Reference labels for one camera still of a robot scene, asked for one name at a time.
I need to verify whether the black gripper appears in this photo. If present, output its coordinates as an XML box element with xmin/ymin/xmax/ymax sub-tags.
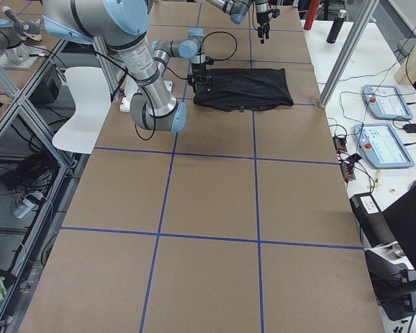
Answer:
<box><xmin>256</xmin><ymin>11</ymin><xmax>270</xmax><ymax>44</ymax></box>
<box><xmin>187</xmin><ymin>61</ymin><xmax>214</xmax><ymax>92</ymax></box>

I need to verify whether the wooden board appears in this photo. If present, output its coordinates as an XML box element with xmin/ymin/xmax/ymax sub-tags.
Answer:
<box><xmin>395</xmin><ymin>45</ymin><xmax>416</xmax><ymax>85</ymax></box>

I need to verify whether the near teach pendant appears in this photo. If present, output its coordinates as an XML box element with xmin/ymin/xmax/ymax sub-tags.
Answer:
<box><xmin>353</xmin><ymin>123</ymin><xmax>415</xmax><ymax>169</ymax></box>

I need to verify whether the white plastic chair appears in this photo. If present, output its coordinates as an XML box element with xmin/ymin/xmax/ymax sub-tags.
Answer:
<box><xmin>52</xmin><ymin>67</ymin><xmax>112</xmax><ymax>155</ymax></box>

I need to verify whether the aluminium frame post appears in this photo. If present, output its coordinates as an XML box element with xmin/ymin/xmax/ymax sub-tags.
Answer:
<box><xmin>318</xmin><ymin>0</ymin><xmax>379</xmax><ymax>108</ymax></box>

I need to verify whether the black office chair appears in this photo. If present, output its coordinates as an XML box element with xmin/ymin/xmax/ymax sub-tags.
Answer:
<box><xmin>365</xmin><ymin>185</ymin><xmax>416</xmax><ymax>321</ymax></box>

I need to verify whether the black graphic t-shirt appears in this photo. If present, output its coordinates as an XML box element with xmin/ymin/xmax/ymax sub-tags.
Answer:
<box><xmin>193</xmin><ymin>68</ymin><xmax>294</xmax><ymax>112</ymax></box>

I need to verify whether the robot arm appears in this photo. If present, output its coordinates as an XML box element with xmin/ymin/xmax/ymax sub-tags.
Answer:
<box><xmin>43</xmin><ymin>1</ymin><xmax>204</xmax><ymax>133</ymax></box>
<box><xmin>207</xmin><ymin>0</ymin><xmax>280</xmax><ymax>44</ymax></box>

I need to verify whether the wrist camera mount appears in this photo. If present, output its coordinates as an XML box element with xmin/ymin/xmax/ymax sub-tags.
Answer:
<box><xmin>205</xmin><ymin>57</ymin><xmax>215</xmax><ymax>65</ymax></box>
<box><xmin>270</xmin><ymin>8</ymin><xmax>280</xmax><ymax>19</ymax></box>

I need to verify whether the red bottle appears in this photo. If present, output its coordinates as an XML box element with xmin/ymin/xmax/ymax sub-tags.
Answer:
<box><xmin>303</xmin><ymin>0</ymin><xmax>321</xmax><ymax>31</ymax></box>

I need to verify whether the black box with label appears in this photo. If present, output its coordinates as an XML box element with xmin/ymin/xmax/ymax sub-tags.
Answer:
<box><xmin>349</xmin><ymin>192</ymin><xmax>397</xmax><ymax>248</ymax></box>

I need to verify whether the orange black connector strip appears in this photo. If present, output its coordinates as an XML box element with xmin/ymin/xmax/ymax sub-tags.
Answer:
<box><xmin>332</xmin><ymin>136</ymin><xmax>347</xmax><ymax>153</ymax></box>

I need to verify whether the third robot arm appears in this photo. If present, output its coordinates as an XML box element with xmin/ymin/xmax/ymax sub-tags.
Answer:
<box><xmin>0</xmin><ymin>6</ymin><xmax>42</xmax><ymax>70</ymax></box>

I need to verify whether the far teach pendant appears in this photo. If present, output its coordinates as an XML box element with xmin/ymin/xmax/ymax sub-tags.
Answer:
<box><xmin>362</xmin><ymin>85</ymin><xmax>413</xmax><ymax>121</ymax></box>

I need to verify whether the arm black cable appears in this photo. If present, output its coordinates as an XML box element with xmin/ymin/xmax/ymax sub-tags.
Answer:
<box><xmin>89</xmin><ymin>30</ymin><xmax>239</xmax><ymax>142</ymax></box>

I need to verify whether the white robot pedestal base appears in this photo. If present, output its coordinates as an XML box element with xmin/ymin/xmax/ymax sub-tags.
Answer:
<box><xmin>124</xmin><ymin>74</ymin><xmax>177</xmax><ymax>117</ymax></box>

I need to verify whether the black water bottle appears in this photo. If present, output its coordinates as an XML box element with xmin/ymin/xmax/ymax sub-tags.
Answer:
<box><xmin>326</xmin><ymin>9</ymin><xmax>347</xmax><ymax>44</ymax></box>

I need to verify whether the teach pendant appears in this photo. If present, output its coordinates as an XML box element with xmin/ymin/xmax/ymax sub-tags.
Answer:
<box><xmin>353</xmin><ymin>123</ymin><xmax>415</xmax><ymax>169</ymax></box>
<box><xmin>362</xmin><ymin>85</ymin><xmax>413</xmax><ymax>121</ymax></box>

